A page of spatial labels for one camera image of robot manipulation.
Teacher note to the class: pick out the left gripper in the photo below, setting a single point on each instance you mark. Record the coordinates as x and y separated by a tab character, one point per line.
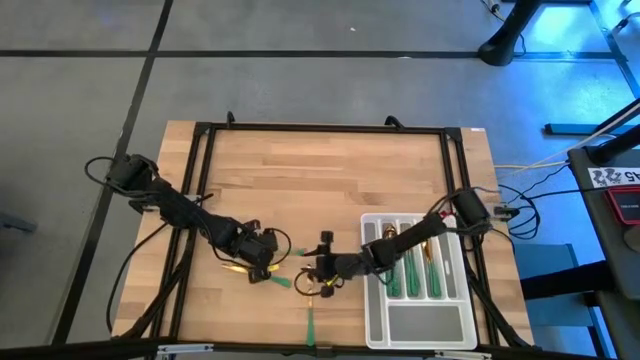
252	245

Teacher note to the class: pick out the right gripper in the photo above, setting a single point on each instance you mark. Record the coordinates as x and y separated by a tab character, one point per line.
337	267

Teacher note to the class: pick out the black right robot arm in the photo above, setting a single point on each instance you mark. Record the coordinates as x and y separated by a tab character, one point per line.
400	245

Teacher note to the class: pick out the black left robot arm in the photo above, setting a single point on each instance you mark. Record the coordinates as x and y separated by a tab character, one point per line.
175	207

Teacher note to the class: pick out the white cutlery tray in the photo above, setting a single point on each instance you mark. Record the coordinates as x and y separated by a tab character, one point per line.
425	325

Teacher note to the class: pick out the white tag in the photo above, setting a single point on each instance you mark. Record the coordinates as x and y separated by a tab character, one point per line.
450	220

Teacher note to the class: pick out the black connector box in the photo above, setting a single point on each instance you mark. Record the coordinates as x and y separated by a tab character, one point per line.
506	212

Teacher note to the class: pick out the dark bar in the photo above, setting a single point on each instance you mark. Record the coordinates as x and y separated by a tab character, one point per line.
565	280

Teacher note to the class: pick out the black floor bar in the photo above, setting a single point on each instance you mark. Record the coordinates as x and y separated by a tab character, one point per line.
575	129

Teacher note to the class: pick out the grey side table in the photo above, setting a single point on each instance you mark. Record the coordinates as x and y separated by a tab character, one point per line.
620	260

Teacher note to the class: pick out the white printed paper label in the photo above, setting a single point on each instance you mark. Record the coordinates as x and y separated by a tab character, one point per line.
612	177

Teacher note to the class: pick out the red device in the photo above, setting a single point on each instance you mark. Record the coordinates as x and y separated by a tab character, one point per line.
625	205

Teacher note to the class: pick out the silver bracket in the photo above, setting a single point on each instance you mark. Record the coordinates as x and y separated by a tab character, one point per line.
462	355
185	350

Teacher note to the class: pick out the black table frame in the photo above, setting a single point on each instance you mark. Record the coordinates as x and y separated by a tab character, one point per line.
325	128

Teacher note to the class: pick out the black frame hook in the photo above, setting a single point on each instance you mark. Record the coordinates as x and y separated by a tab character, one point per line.
395	121
230	119

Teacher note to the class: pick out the black pedestal base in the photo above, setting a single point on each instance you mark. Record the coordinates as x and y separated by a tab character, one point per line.
502	47

